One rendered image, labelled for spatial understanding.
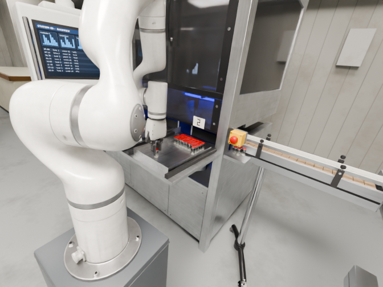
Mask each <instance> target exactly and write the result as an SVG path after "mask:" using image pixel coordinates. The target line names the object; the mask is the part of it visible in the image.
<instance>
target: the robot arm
mask: <svg viewBox="0 0 383 287"><path fill-rule="evenodd" d="M137 18H138V23H139V29H140V38H141V47H142V56H143V59H142V62H141V64H140V65H139V66H138V67H137V68H136V69H135V70H134V71H133V73H132V68H131V45H132V39H133V33H134V30H135V25H136V21H137ZM79 40H80V44H81V46H82V49H83V51H84V52H85V54H86V55H87V56H88V57H89V59H90V60H91V61H92V62H93V63H94V64H95V65H96V66H97V67H98V68H99V69H100V79H99V82H98V83H97V84H96V85H91V84H81V83H72V82H66V81H55V80H37V81H32V82H29V83H26V84H24V85H22V86H21V87H19V88H18V89H17V90H16V91H15V92H14V93H13V95H12V97H11V99H10V104H9V115H10V120H11V124H12V126H13V128H14V131H15V132H16V134H17V136H18V137H19V139H20V140H21V141H22V142H23V144H24V145H25V146H26V147H27V148H28V149H29V151H31V152H32V153H33V155H35V156H36V157H37V159H39V160H40V161H41V162H42V163H43V164H44V165H45V166H46V167H48V168H49V169H50V170H51V171H52V172H53V173H54V174H55V175H56V176H57V177H58V178H59V179H60V180H61V181H62V184H63V186H64V190H65V193H66V198H67V202H68V206H69V209H70V214H71V218H72V222H73V225H74V229H75V234H74V235H73V237H72V238H71V240H70V241H69V242H68V244H67V246H66V249H65V252H64V265H65V267H66V270H67V272H68V273H69V274H70V275H71V276H72V277H73V278H75V279H77V280H79V281H83V282H96V281H102V280H105V279H108V278H110V277H112V276H114V275H116V274H118V273H119V272H121V271H122V270H123V269H125V268H126V267H127V266H128V265H129V264H130V263H131V262H132V261H133V259H134V258H135V257H136V255H137V253H138V251H139V249H140V245H141V238H142V236H141V229H140V226H139V225H138V224H137V222H136V221H135V220H133V219H132V218H130V217H128V216H127V203H126V194H125V180H124V172H123V168H122V167H121V165H120V164H119V163H118V161H116V160H115V159H114V158H112V157H111V156H110V155H108V154H107V153H106V152H104V151H103V150H105V151H122V150H126V149H129V148H131V147H132V146H134V145H135V144H137V143H138V142H139V140H140V139H141V137H142V135H143V132H144V131H145V137H146V139H145V142H147V143H150V144H151V151H152V152H154V153H155V152H156V148H157V149H158V150H159V151H161V144H162V142H163V140H164V138H165V137H166V136H167V135H166V118H165V117H166V104H167V91H168V84H167V83H166V82H163V81H154V80H153V81H149V82H148V87H147V88H144V87H143V85H142V78H143V77H144V75H146V74H148V73H152V72H158V71H162V70H164V69H165V66H166V36H165V3H164V0H84V2H83V6H82V10H81V13H80V19H79ZM142 105H147V106H148V117H149V118H148V119H147V121H146V128H145V114H144V109H143V106H142ZM149 139H150V140H149ZM156 140H157V142H156ZM155 143H156V145H155Z"/></svg>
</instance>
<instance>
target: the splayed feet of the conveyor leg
mask: <svg viewBox="0 0 383 287"><path fill-rule="evenodd" d="M229 230H230V232H231V233H234V235H235V241H234V248H235V249H236V250H237V251H238V257H239V271H240V281H238V287H247V286H246V283H245V282H247V280H246V268H245V257H244V253H243V250H244V248H245V242H244V244H243V245H239V244H238V243H237V239H238V236H239V232H238V229H237V227H236V225H235V224H233V225H232V226H231V227H230V229H229Z"/></svg>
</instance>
